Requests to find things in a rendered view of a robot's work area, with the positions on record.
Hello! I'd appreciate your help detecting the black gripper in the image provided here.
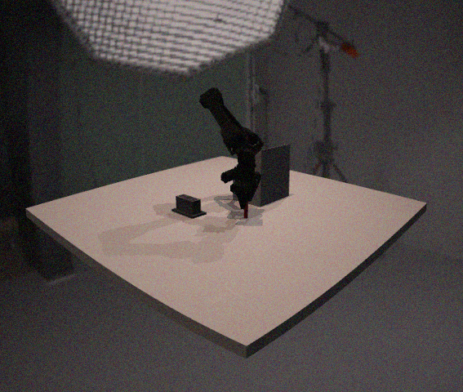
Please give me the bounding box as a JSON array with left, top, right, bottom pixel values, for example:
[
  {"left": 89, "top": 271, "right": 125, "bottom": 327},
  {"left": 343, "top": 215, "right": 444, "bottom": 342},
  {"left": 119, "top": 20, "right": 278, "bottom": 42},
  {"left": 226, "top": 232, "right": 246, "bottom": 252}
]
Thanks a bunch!
[{"left": 230, "top": 163, "right": 261, "bottom": 209}]

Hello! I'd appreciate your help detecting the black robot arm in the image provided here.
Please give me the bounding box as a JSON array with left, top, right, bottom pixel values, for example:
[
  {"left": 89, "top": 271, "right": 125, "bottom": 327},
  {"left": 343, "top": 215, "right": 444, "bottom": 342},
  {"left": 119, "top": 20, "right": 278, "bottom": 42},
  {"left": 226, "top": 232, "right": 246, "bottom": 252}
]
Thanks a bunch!
[{"left": 199, "top": 87, "right": 264, "bottom": 184}]

